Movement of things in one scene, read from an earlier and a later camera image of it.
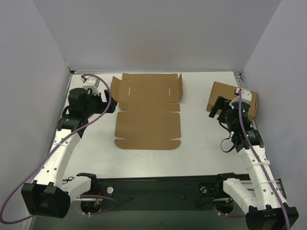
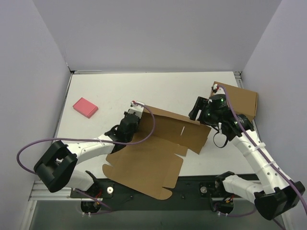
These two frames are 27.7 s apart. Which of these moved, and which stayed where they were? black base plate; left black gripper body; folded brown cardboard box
Moved: left black gripper body
Stayed: black base plate; folded brown cardboard box
